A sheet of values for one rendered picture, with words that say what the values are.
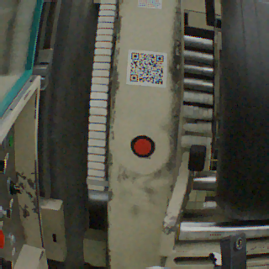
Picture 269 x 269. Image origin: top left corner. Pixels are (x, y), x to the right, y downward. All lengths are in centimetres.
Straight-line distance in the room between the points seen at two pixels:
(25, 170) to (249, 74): 46
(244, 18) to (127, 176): 49
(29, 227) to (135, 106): 36
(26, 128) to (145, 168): 35
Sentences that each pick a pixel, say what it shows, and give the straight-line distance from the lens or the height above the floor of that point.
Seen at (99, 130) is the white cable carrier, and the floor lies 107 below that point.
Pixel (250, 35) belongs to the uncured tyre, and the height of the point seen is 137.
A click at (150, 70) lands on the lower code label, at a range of 186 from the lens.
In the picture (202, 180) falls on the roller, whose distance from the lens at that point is 215.
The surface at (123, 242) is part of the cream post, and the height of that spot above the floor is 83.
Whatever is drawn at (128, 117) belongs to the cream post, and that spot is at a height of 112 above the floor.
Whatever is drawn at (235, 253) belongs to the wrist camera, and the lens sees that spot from 134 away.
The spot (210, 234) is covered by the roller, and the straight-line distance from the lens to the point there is 190.
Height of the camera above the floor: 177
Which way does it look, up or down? 21 degrees down
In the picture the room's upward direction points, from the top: 3 degrees clockwise
